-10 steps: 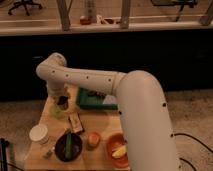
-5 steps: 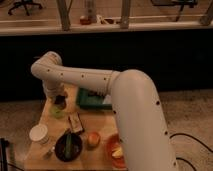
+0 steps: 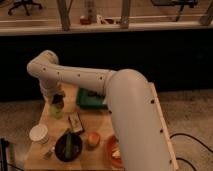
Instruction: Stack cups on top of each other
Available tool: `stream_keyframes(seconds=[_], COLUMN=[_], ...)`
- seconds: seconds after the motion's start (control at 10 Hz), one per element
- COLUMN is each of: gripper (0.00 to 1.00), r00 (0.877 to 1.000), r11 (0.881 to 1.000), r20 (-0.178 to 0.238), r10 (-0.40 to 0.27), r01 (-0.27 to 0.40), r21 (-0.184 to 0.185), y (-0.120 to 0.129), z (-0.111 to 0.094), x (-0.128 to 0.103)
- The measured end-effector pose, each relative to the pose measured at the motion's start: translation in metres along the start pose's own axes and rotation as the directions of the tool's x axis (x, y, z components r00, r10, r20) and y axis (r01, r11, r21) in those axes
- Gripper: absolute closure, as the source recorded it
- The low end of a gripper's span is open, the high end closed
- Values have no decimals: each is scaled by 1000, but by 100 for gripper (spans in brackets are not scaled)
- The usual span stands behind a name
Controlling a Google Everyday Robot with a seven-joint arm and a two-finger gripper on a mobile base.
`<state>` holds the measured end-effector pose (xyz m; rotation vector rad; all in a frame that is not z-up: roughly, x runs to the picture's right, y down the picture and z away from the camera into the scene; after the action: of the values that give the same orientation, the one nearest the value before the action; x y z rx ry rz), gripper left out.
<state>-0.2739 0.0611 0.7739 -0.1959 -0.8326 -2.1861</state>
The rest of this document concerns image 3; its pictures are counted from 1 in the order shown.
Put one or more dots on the green tray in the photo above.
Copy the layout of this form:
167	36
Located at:
89	100

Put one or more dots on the red bowl on shelf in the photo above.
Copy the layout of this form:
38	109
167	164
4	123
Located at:
85	21

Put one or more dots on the orange peach fruit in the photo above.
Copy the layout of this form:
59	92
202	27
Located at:
93	139

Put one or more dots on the dark round plate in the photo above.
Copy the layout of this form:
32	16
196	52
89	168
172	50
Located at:
75	150

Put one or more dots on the green translucent cup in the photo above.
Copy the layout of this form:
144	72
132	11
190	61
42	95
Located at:
56	112

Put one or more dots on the yellow banana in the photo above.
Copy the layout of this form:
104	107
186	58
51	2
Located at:
116	154

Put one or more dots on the black stand left edge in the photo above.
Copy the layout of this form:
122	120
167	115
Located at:
3	155

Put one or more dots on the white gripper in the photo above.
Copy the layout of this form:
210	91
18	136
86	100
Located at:
51	89

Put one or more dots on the black office chair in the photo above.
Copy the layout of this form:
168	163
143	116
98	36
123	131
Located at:
24	3

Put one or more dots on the metal fork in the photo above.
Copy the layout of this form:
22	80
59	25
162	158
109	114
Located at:
49	153

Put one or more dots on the orange bowl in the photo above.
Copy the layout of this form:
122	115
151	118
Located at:
111	145

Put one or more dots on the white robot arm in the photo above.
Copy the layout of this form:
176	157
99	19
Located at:
136	114

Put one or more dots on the green cucumber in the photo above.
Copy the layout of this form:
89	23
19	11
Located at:
68	147

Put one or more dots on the small snack box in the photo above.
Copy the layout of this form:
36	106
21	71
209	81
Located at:
76	123

